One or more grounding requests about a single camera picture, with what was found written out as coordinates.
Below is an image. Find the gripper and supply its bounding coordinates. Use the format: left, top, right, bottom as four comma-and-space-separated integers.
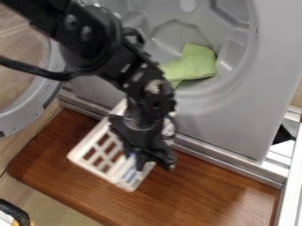
107, 114, 177, 172

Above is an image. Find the white basket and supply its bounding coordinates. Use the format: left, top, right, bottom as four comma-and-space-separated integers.
64, 98, 180, 192

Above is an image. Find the green cloth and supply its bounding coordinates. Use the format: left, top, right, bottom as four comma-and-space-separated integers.
158, 42, 219, 90

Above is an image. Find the washing machine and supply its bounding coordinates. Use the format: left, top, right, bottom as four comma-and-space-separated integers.
0, 0, 302, 190

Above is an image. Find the black and yellow tool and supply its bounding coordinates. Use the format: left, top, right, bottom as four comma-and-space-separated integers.
0, 199, 33, 226

